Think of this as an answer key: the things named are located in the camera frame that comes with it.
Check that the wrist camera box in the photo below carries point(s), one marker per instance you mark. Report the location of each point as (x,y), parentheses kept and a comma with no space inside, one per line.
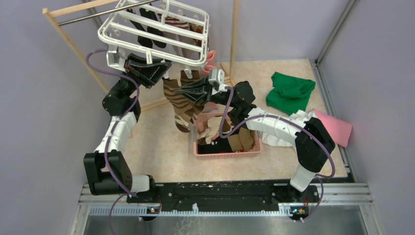
(216,79)
(115,58)

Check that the pile of socks in basket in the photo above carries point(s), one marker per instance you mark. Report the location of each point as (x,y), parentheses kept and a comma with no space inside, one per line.
(227,139)

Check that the white plastic clip hanger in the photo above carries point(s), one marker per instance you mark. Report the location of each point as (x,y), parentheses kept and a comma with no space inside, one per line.
(174,32)

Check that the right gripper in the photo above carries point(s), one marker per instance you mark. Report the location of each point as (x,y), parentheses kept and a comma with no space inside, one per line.
(197,92)

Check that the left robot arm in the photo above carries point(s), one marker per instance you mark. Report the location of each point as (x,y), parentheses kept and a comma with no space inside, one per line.
(106,169)

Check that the pink cloth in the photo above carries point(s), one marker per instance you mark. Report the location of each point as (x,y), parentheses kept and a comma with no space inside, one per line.
(339,130)

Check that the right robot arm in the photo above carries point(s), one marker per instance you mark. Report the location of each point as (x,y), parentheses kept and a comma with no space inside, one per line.
(311,140)

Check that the wooden clothes rack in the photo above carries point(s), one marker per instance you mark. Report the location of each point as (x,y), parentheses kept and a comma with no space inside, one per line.
(87,5)

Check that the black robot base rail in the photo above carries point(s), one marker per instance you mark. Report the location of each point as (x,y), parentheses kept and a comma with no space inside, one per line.
(231,198)

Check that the green shirt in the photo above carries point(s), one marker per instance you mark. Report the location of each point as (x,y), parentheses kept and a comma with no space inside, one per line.
(289,94)

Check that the pink plastic basket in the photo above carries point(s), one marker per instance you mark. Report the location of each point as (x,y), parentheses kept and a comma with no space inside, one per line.
(227,155)

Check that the pink sock with teal spots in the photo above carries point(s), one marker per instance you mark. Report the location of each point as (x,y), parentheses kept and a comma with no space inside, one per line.
(211,58)

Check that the white cloth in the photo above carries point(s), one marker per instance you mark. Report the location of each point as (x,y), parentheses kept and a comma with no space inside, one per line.
(286,136)

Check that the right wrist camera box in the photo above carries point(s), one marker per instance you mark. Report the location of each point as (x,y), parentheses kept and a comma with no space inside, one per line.
(216,79)

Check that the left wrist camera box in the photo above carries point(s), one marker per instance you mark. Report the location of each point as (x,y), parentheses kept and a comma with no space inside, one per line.
(115,58)

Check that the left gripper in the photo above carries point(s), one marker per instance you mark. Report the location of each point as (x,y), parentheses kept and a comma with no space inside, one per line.
(151,72)

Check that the black hanging sock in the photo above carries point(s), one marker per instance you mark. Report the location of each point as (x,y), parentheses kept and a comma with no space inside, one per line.
(146,42)

